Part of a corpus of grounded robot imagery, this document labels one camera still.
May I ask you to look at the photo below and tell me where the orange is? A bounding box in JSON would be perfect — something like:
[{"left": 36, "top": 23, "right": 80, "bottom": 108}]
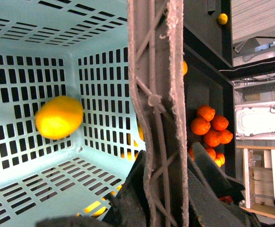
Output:
[
  {"left": 190, "top": 117, "right": 211, "bottom": 135},
  {"left": 205, "top": 147, "right": 216, "bottom": 160},
  {"left": 188, "top": 147, "right": 195, "bottom": 161},
  {"left": 210, "top": 115, "right": 229, "bottom": 131},
  {"left": 219, "top": 130, "right": 233, "bottom": 144},
  {"left": 197, "top": 105, "right": 216, "bottom": 122},
  {"left": 203, "top": 129, "right": 221, "bottom": 147}
]

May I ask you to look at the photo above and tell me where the dark wooden display stand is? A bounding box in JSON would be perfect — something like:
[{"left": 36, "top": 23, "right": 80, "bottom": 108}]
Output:
[{"left": 182, "top": 0, "right": 237, "bottom": 180}]

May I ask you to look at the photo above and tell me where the light blue plastic basket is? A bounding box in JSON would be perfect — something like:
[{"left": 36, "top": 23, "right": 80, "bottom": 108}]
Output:
[{"left": 0, "top": 0, "right": 145, "bottom": 227}]

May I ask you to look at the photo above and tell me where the white appliance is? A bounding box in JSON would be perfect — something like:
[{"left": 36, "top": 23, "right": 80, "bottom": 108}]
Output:
[{"left": 235, "top": 101, "right": 275, "bottom": 140}]

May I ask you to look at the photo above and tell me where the brown basket handle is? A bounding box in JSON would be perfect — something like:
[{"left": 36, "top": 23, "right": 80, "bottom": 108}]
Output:
[{"left": 127, "top": 0, "right": 189, "bottom": 227}]

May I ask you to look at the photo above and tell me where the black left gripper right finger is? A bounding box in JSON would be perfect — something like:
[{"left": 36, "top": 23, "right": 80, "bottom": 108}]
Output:
[{"left": 187, "top": 142, "right": 260, "bottom": 227}]

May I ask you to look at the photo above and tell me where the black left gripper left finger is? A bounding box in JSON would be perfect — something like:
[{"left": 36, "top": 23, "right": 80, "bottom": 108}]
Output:
[{"left": 35, "top": 150, "right": 149, "bottom": 227}]

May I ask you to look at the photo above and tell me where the yellow lemon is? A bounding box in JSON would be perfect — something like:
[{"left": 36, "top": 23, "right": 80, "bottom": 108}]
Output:
[
  {"left": 217, "top": 13, "right": 228, "bottom": 25},
  {"left": 183, "top": 60, "right": 188, "bottom": 76},
  {"left": 35, "top": 96, "right": 83, "bottom": 140}
]

